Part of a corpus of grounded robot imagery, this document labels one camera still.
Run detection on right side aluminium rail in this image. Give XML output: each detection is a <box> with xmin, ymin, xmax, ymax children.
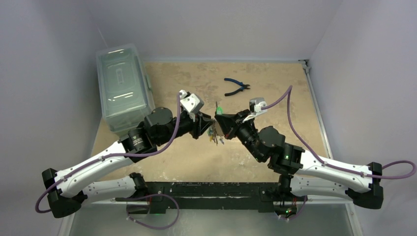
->
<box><xmin>298</xmin><ymin>59</ymin><xmax>333</xmax><ymax>159</ymax></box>

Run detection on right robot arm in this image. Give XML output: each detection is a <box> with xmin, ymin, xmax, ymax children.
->
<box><xmin>215</xmin><ymin>110</ymin><xmax>384</xmax><ymax>209</ymax></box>

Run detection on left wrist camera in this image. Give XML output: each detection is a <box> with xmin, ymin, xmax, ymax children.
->
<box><xmin>179</xmin><ymin>89</ymin><xmax>205</xmax><ymax>122</ymax></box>

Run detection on blue handled pliers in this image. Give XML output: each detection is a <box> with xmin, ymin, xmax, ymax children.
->
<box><xmin>224</xmin><ymin>77</ymin><xmax>251</xmax><ymax>97</ymax></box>

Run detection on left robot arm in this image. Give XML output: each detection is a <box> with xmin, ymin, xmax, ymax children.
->
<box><xmin>42</xmin><ymin>107</ymin><xmax>215</xmax><ymax>218</ymax></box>

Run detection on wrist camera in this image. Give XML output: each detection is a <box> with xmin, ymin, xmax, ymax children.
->
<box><xmin>179</xmin><ymin>89</ymin><xmax>205</xmax><ymax>122</ymax></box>
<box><xmin>242</xmin><ymin>97</ymin><xmax>268</xmax><ymax>122</ymax></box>

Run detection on green tagged key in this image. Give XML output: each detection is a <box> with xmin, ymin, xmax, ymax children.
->
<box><xmin>215</xmin><ymin>101</ymin><xmax>223</xmax><ymax>116</ymax></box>

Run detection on metal keyring plate with keys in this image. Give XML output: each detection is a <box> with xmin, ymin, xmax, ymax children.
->
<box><xmin>207</xmin><ymin>125</ymin><xmax>225</xmax><ymax>145</ymax></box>

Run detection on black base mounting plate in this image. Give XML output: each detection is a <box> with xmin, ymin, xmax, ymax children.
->
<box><xmin>115</xmin><ymin>181</ymin><xmax>294</xmax><ymax>214</ymax></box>

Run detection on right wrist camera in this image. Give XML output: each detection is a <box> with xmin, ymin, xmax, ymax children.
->
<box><xmin>242</xmin><ymin>97</ymin><xmax>268</xmax><ymax>122</ymax></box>

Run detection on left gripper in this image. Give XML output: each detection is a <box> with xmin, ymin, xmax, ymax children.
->
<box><xmin>156</xmin><ymin>110</ymin><xmax>214</xmax><ymax>146</ymax></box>

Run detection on translucent plastic storage box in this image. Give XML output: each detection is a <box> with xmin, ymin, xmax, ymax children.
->
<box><xmin>96</xmin><ymin>44</ymin><xmax>155</xmax><ymax>134</ymax></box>

